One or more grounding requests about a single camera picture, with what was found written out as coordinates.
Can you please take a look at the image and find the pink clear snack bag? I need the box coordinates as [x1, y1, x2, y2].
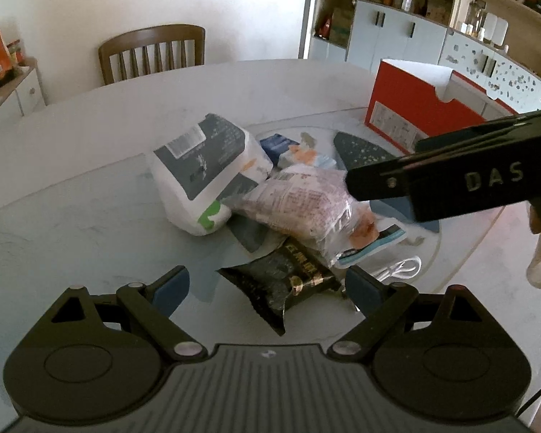
[223, 165, 382, 267]

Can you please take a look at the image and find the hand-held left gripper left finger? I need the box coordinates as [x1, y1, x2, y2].
[49, 265, 208, 364]

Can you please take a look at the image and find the red cardboard box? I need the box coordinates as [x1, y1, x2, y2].
[364, 58, 535, 154]

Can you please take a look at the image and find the round glass turntable blue pattern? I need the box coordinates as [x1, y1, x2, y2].
[151, 125, 443, 321]

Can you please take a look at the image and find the light blue white packet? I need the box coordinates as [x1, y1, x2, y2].
[334, 223, 407, 270]

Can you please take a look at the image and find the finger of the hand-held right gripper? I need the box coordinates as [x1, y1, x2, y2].
[345, 156, 415, 201]

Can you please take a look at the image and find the low white side cabinet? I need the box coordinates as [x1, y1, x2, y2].
[0, 56, 46, 138]

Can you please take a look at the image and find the grey wall cabinet unit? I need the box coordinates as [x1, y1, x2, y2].
[307, 0, 541, 115]

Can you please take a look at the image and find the white tissue pack grey label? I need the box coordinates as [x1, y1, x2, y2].
[145, 113, 273, 236]

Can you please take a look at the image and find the blue white orange snack packet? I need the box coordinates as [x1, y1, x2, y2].
[259, 133, 339, 173]

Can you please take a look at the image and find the brown wooden chair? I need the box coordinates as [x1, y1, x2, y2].
[98, 24, 207, 86]

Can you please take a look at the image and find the red lid jar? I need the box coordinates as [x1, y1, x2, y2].
[6, 40, 26, 66]

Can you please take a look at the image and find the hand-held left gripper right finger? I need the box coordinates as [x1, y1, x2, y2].
[327, 265, 485, 364]

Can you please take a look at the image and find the white USB cable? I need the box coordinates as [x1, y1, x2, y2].
[367, 255, 422, 287]

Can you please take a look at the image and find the tall glass jar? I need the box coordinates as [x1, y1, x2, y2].
[466, 0, 486, 33]

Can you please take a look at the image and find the white marble desktop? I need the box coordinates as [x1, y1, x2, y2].
[0, 58, 541, 416]

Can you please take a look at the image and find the black snack packet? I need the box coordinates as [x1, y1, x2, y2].
[216, 239, 343, 337]

